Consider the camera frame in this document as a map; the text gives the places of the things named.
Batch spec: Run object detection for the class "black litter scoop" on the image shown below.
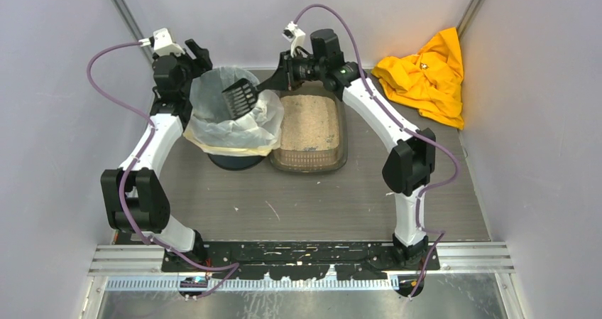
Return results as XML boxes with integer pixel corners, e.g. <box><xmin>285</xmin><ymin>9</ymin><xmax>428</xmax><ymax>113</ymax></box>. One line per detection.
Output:
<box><xmin>221</xmin><ymin>78</ymin><xmax>260</xmax><ymax>120</ymax></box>

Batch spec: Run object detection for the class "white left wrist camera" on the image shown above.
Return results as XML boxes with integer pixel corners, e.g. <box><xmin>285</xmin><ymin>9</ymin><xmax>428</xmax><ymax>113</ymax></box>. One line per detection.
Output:
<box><xmin>138</xmin><ymin>28</ymin><xmax>186</xmax><ymax>57</ymax></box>

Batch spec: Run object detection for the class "translucent white bin liner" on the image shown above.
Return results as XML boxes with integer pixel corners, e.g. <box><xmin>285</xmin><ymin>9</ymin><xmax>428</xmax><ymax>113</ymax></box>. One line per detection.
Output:
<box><xmin>183</xmin><ymin>66</ymin><xmax>285</xmax><ymax>157</ymax></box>

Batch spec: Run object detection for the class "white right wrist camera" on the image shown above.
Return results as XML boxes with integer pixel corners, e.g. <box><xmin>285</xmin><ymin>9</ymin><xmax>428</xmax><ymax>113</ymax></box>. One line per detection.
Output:
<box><xmin>283</xmin><ymin>21</ymin><xmax>306</xmax><ymax>57</ymax></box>

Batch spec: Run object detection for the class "brown plastic litter box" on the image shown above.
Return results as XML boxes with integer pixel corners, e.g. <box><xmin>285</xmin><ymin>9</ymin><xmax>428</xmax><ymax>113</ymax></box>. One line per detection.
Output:
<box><xmin>269</xmin><ymin>82</ymin><xmax>348</xmax><ymax>173</ymax></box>

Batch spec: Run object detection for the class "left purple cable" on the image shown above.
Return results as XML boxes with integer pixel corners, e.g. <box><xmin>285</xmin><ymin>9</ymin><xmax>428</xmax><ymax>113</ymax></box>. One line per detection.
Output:
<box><xmin>86</xmin><ymin>41</ymin><xmax>241</xmax><ymax>300</ymax></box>

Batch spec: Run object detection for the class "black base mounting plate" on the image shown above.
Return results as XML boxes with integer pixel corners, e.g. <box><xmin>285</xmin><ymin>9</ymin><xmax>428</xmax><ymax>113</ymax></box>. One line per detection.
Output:
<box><xmin>186</xmin><ymin>241</ymin><xmax>440</xmax><ymax>281</ymax></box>

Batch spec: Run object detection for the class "aluminium frame rail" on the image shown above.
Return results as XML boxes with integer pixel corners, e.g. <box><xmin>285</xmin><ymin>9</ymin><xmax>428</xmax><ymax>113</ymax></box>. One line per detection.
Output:
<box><xmin>88</xmin><ymin>242</ymin><xmax>515</xmax><ymax>296</ymax></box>

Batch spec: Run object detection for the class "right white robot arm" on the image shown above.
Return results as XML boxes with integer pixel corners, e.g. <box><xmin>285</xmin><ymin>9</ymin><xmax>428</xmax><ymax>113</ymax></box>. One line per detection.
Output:
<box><xmin>258</xmin><ymin>23</ymin><xmax>435</xmax><ymax>264</ymax></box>

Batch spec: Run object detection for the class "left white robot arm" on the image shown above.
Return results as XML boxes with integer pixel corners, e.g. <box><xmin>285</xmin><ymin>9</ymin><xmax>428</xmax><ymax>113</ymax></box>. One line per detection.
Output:
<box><xmin>87</xmin><ymin>35</ymin><xmax>212</xmax><ymax>268</ymax></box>

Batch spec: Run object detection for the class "beige cat litter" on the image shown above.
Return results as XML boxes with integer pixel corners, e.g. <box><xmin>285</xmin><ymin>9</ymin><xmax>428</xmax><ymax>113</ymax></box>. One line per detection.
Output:
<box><xmin>280</xmin><ymin>94</ymin><xmax>340</xmax><ymax>151</ymax></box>

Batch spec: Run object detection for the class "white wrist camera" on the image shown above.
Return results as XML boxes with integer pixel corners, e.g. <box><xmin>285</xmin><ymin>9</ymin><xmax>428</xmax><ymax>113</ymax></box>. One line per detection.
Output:
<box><xmin>283</xmin><ymin>21</ymin><xmax>306</xmax><ymax>57</ymax></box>
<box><xmin>138</xmin><ymin>28</ymin><xmax>186</xmax><ymax>57</ymax></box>

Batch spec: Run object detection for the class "yellow cloth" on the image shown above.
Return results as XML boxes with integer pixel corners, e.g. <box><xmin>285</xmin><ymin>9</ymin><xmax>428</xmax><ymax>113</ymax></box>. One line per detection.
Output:
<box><xmin>371</xmin><ymin>28</ymin><xmax>465</xmax><ymax>130</ymax></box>

